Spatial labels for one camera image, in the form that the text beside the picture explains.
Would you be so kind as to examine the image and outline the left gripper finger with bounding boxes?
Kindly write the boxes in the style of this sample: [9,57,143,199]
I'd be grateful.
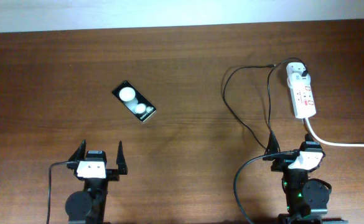
[116,141,128,170]
[68,139,86,162]

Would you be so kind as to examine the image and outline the black smartphone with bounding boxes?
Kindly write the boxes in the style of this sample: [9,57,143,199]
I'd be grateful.
[111,80,157,123]

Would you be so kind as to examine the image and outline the black USB charging cable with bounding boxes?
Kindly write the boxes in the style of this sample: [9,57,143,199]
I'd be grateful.
[221,57,309,150]

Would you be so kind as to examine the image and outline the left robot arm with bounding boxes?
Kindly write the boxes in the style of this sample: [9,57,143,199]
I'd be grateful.
[65,140,128,224]

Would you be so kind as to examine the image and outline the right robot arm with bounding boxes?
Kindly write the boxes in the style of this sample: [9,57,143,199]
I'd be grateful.
[264,132,332,224]

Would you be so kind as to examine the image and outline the white USB charger plug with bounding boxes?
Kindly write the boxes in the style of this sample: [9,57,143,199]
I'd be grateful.
[286,62,311,88]

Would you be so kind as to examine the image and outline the white power strip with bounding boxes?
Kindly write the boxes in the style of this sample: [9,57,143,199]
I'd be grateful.
[286,62,317,119]

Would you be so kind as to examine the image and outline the white power strip cord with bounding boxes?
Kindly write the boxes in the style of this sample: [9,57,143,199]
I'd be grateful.
[303,117,364,149]

